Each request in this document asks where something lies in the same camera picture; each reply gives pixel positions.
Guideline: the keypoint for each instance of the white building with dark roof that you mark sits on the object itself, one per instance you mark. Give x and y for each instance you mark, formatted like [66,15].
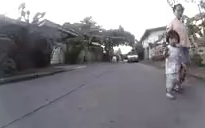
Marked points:
[151,38]

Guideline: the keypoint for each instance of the building with sloped roof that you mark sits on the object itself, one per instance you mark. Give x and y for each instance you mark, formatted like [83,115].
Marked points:
[55,36]

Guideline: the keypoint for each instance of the concrete sidewalk with kerb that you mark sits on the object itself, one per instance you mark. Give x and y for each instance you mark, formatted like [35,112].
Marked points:
[23,75]

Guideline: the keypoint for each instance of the person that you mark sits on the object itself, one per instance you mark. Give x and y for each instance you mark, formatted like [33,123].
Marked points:
[180,31]
[172,60]

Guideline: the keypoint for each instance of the row of trees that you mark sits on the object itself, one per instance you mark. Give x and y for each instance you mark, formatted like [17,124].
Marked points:
[103,38]

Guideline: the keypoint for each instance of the white vehicle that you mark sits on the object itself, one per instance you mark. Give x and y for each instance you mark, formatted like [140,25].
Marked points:
[133,58]

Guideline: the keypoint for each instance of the building with dark gate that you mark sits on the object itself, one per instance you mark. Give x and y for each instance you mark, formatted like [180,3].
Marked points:
[10,46]

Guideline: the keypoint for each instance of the grey asphalt road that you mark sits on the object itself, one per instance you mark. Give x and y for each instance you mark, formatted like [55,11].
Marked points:
[100,103]

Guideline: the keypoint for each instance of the dirt verge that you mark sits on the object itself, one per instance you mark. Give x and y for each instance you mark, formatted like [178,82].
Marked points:
[203,73]

